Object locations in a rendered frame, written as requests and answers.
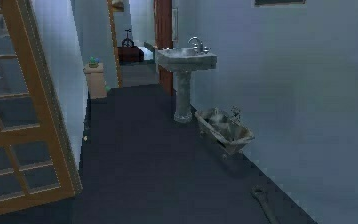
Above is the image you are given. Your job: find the white bed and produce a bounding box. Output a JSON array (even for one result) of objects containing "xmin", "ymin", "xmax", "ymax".
[{"xmin": 138, "ymin": 41, "xmax": 157, "ymax": 63}]

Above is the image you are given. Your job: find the dark red chest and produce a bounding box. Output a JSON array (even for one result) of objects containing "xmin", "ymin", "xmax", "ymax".
[{"xmin": 117, "ymin": 46, "xmax": 145, "ymax": 64}]

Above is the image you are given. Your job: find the chrome sink faucet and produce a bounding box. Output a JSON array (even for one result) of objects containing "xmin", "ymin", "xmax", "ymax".
[{"xmin": 187, "ymin": 36, "xmax": 211, "ymax": 55}]

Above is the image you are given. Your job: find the dark framed wall picture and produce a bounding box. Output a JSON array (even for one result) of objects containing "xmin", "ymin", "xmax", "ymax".
[{"xmin": 254, "ymin": 0, "xmax": 307, "ymax": 7}]

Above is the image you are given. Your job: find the orange glazed room door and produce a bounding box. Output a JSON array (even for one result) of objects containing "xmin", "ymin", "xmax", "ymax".
[{"xmin": 0, "ymin": 0, "xmax": 84, "ymax": 219}]

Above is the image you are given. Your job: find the orange door frame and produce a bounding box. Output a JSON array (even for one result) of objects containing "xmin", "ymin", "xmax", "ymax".
[{"xmin": 106, "ymin": 0, "xmax": 124, "ymax": 89}]

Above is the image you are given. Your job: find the beige square bin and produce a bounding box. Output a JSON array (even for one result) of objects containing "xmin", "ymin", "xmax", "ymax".
[{"xmin": 83, "ymin": 62, "xmax": 108, "ymax": 100}]

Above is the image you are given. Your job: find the red-brown room door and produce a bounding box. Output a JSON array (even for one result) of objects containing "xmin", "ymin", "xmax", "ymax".
[{"xmin": 153, "ymin": 0, "xmax": 175, "ymax": 97}]

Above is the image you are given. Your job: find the grey pedestal sink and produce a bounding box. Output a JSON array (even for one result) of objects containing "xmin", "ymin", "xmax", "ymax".
[{"xmin": 155, "ymin": 46, "xmax": 218, "ymax": 124}]

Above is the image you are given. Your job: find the grey wrench-shaped object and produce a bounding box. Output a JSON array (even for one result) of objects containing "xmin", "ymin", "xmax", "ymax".
[{"xmin": 250, "ymin": 185, "xmax": 281, "ymax": 224}]

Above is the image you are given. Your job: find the black round-top object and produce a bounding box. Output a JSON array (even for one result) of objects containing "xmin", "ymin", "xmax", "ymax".
[{"xmin": 121, "ymin": 28, "xmax": 135, "ymax": 48}]

